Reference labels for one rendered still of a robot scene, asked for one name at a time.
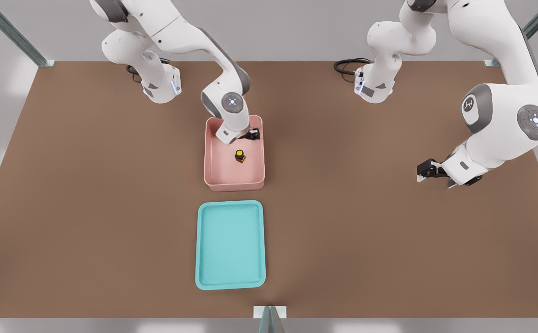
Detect pale blue-green tray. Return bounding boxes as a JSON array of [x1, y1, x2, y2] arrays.
[[195, 200, 267, 290]]

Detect black cable loop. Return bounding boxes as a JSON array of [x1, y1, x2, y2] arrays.
[[126, 58, 171, 84], [334, 58, 374, 84]]

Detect pink rectangular box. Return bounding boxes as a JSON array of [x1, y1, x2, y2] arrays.
[[204, 115, 265, 192]]

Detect silver frame post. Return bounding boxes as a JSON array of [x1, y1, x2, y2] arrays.
[[483, 0, 538, 68], [253, 306, 287, 333], [0, 0, 55, 68]]

